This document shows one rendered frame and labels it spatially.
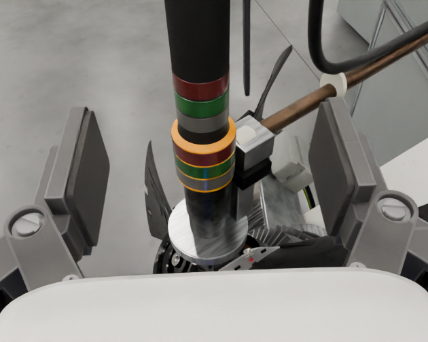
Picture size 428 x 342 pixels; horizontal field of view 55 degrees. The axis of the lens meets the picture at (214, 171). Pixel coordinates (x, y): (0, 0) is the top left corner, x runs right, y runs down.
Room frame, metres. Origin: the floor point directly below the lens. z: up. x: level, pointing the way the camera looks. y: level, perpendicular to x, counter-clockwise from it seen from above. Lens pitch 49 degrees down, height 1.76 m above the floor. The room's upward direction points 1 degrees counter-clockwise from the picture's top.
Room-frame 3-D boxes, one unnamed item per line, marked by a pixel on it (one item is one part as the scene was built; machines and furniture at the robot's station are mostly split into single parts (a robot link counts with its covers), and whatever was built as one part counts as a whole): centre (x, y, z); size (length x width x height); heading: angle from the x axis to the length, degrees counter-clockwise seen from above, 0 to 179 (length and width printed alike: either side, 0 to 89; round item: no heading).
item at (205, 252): (0.21, 0.00, 1.49); 0.09 x 0.07 x 0.10; 126
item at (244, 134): (0.22, -0.02, 1.53); 0.02 x 0.02 x 0.02; 36
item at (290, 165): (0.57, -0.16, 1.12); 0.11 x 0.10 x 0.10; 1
